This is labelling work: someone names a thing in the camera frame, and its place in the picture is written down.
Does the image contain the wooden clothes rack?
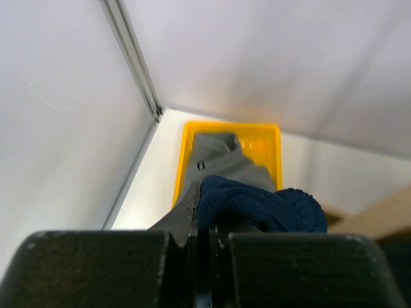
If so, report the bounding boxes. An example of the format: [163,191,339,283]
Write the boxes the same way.
[328,185,410,240]

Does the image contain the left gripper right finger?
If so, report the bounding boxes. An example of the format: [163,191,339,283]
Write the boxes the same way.
[210,226,407,307]

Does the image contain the grey shorts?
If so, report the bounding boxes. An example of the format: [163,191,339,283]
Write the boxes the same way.
[177,132,277,201]

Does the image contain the aluminium corner profile left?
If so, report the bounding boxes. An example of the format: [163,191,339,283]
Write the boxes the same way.
[100,1,163,230]

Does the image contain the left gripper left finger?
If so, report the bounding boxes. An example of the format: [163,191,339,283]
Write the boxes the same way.
[1,182,200,307]

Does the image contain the navy blue shorts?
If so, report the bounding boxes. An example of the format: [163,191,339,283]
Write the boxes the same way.
[197,175,328,233]

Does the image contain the yellow plastic bin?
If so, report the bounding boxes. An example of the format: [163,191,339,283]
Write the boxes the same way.
[172,121,283,205]

